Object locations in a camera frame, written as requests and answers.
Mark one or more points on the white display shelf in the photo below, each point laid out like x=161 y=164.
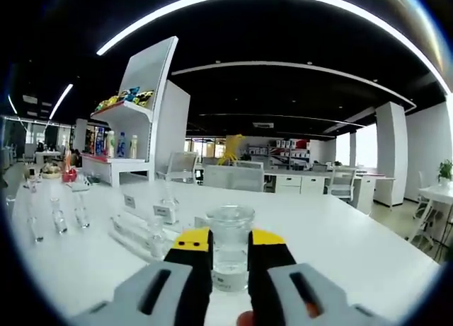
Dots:
x=148 y=64

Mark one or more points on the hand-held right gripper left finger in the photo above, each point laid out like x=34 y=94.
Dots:
x=191 y=269

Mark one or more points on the white desk row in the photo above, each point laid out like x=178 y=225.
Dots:
x=288 y=184

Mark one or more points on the clear plastic tray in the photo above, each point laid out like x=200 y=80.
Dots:
x=93 y=180

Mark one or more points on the white green drink bottle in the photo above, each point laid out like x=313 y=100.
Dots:
x=110 y=144

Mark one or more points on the person's right hand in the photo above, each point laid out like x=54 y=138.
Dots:
x=246 y=319

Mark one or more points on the ceiling air vent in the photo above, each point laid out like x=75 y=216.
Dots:
x=263 y=125

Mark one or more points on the white side table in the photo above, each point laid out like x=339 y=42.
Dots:
x=439 y=191

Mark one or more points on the white box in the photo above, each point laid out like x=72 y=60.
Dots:
x=79 y=187

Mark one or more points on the dark snack tube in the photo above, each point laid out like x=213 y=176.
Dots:
x=91 y=144

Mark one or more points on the straight ceiling light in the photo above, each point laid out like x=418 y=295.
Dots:
x=61 y=101
x=12 y=105

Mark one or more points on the storage shelf with boxes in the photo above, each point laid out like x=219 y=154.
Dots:
x=301 y=144

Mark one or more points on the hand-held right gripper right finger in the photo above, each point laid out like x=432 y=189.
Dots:
x=269 y=269

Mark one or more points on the beige drink bottle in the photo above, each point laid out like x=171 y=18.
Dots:
x=133 y=147

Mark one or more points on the black yellow snack packet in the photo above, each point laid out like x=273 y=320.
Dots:
x=145 y=98

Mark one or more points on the potted green plant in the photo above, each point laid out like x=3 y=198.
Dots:
x=446 y=170

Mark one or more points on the blue snack packet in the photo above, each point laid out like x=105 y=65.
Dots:
x=129 y=94

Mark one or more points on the blue water bottle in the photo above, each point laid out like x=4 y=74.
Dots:
x=121 y=145

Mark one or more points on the red and orange items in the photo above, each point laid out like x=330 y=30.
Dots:
x=69 y=176

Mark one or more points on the clear acrylic reagent rack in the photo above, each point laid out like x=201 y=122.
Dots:
x=129 y=201

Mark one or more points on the curved ceiling light strip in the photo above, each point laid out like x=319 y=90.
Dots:
x=141 y=24

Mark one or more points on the yellow frame stand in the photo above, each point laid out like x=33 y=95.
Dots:
x=230 y=149

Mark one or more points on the tall blue drink bottle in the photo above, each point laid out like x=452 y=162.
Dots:
x=100 y=142

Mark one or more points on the black cap bottle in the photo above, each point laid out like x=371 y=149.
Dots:
x=33 y=181

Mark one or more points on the orange drink bottle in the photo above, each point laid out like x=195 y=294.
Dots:
x=67 y=158

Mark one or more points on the woven basket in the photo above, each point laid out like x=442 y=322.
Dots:
x=51 y=173

